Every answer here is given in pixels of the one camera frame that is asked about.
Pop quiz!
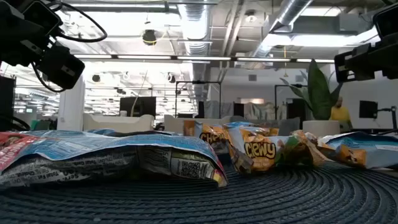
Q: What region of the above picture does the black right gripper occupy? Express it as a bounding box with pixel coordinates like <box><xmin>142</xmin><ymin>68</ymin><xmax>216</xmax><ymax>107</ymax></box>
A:
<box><xmin>333</xmin><ymin>39</ymin><xmax>398</xmax><ymax>83</ymax></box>

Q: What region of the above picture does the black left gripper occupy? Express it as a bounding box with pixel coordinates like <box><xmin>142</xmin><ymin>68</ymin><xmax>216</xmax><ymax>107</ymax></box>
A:
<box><xmin>0</xmin><ymin>0</ymin><xmax>65</xmax><ymax>68</ymax></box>

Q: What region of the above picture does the black monitor on arm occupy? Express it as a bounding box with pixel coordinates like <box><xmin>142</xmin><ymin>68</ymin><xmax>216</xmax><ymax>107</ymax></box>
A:
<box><xmin>359</xmin><ymin>100</ymin><xmax>379</xmax><ymax>119</ymax></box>

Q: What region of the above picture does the green artificial plant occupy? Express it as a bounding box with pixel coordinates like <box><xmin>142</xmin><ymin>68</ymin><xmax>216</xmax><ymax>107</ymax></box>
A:
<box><xmin>279</xmin><ymin>58</ymin><xmax>344</xmax><ymax>121</ymax></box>

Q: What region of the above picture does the person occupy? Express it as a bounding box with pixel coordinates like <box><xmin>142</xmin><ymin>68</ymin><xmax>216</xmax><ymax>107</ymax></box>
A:
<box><xmin>329</xmin><ymin>96</ymin><xmax>354</xmax><ymax>130</ymax></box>

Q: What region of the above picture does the black desk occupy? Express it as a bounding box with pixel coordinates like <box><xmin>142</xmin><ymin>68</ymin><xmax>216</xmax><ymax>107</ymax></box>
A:
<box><xmin>349</xmin><ymin>126</ymin><xmax>398</xmax><ymax>136</ymax></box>

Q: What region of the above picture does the black panel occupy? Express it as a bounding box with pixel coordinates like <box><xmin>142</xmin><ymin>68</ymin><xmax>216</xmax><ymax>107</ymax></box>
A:
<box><xmin>0</xmin><ymin>75</ymin><xmax>17</xmax><ymax>131</ymax></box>

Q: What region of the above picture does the white plant pot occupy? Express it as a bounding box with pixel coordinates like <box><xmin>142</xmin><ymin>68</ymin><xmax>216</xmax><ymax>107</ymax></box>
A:
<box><xmin>302</xmin><ymin>119</ymin><xmax>341</xmax><ymax>138</ymax></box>

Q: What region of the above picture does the black cabinet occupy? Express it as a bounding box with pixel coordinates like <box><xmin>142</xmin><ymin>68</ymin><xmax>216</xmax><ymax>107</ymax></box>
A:
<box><xmin>286</xmin><ymin>98</ymin><xmax>307</xmax><ymax>121</ymax></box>

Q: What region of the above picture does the white round column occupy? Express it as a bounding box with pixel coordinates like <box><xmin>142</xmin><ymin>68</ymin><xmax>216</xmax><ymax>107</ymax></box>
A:
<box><xmin>57</xmin><ymin>74</ymin><xmax>86</xmax><ymax>132</ymax></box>

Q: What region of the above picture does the teal chair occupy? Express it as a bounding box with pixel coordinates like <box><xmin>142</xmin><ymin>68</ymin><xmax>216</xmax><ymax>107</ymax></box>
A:
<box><xmin>30</xmin><ymin>119</ymin><xmax>52</xmax><ymax>131</ymax></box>

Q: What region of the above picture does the black ceiling speaker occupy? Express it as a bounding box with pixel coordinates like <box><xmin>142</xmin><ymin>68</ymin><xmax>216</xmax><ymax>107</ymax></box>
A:
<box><xmin>142</xmin><ymin>29</ymin><xmax>158</xmax><ymax>47</ymax></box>

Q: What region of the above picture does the white plastic bin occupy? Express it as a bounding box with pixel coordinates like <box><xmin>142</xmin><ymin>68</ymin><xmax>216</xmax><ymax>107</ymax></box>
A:
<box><xmin>83</xmin><ymin>113</ymin><xmax>155</xmax><ymax>134</ymax></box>
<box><xmin>164</xmin><ymin>114</ymin><xmax>233</xmax><ymax>135</ymax></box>

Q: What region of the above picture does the black computer monitor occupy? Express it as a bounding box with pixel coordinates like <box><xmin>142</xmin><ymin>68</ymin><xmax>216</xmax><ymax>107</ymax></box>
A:
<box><xmin>119</xmin><ymin>96</ymin><xmax>157</xmax><ymax>118</ymax></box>

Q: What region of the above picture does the ceiling light strip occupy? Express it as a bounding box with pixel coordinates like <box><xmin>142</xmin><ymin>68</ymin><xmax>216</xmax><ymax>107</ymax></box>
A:
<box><xmin>73</xmin><ymin>54</ymin><xmax>336</xmax><ymax>64</ymax></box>

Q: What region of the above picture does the round dark blue woven placemat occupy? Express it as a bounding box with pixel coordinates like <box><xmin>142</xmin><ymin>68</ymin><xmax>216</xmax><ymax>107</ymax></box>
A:
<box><xmin>0</xmin><ymin>160</ymin><xmax>398</xmax><ymax>224</ymax></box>

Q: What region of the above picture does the black cable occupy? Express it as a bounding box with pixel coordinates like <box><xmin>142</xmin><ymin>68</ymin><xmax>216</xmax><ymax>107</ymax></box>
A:
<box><xmin>30</xmin><ymin>60</ymin><xmax>68</xmax><ymax>93</ymax></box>
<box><xmin>0</xmin><ymin>114</ymin><xmax>31</xmax><ymax>131</ymax></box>
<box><xmin>46</xmin><ymin>0</ymin><xmax>108</xmax><ymax>44</ymax></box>

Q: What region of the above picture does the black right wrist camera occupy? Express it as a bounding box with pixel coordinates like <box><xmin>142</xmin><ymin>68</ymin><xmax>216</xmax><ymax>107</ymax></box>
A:
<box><xmin>372</xmin><ymin>2</ymin><xmax>398</xmax><ymax>40</ymax></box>

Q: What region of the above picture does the black metal frame stand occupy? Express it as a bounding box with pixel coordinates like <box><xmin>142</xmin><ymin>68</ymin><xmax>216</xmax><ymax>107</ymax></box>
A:
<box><xmin>175</xmin><ymin>80</ymin><xmax>222</xmax><ymax>119</ymax></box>
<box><xmin>274</xmin><ymin>83</ymin><xmax>308</xmax><ymax>121</ymax></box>

